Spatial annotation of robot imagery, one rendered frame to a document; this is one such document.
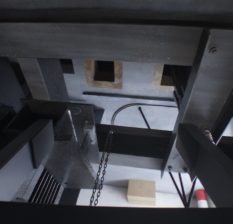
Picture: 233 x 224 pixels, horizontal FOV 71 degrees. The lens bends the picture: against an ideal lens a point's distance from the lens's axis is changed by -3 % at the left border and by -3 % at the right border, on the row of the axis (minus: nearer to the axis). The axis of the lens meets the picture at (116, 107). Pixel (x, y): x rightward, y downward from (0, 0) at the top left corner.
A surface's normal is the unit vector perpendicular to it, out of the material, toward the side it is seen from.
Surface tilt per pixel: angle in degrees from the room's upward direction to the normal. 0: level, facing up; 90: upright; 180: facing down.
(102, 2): 0
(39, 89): 0
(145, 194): 90
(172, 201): 90
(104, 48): 0
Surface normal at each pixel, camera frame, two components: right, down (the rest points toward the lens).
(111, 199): -0.01, -0.76
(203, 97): -0.15, 0.65
